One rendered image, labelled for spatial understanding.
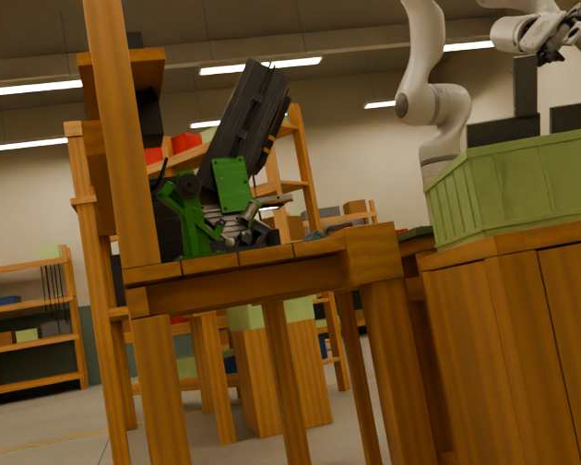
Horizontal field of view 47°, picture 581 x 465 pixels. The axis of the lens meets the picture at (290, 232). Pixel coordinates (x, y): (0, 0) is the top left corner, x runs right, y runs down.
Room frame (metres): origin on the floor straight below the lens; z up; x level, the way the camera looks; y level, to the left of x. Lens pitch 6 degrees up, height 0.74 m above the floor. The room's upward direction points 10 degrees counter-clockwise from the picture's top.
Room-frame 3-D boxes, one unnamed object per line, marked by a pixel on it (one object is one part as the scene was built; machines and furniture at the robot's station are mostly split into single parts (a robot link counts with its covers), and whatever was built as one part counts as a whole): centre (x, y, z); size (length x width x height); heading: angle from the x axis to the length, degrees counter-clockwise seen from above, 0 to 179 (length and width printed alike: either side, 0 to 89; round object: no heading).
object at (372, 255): (2.45, -0.02, 0.82); 1.50 x 0.14 x 0.15; 15
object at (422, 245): (1.94, -0.46, 0.83); 0.32 x 0.32 x 0.04; 9
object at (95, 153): (2.29, 0.61, 1.23); 1.30 x 0.05 x 0.09; 15
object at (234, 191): (2.33, 0.18, 1.17); 0.13 x 0.12 x 0.20; 15
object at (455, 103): (1.95, -0.50, 1.17); 0.19 x 0.12 x 0.24; 114
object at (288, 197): (2.48, 0.18, 1.11); 0.39 x 0.16 x 0.03; 105
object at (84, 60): (2.32, 0.51, 1.52); 0.90 x 0.25 x 0.04; 15
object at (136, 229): (2.31, 0.55, 1.36); 1.49 x 0.09 x 0.97; 15
